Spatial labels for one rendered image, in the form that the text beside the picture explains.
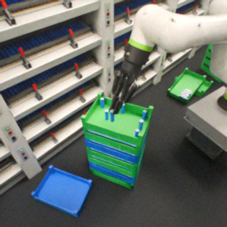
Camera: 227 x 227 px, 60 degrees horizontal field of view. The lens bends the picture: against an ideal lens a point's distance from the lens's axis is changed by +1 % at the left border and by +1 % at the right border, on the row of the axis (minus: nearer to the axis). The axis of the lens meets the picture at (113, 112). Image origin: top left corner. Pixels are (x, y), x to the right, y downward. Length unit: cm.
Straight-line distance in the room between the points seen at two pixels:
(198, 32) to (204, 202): 104
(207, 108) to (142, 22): 80
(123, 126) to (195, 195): 68
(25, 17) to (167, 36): 58
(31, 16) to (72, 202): 102
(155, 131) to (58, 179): 81
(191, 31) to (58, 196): 114
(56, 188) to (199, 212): 87
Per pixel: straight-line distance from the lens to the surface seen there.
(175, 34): 61
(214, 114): 132
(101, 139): 98
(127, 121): 99
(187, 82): 203
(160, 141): 155
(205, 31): 68
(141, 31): 71
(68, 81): 117
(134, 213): 129
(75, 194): 134
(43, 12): 97
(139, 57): 72
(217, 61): 127
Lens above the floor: 123
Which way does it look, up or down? 46 degrees down
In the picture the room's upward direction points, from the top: straight up
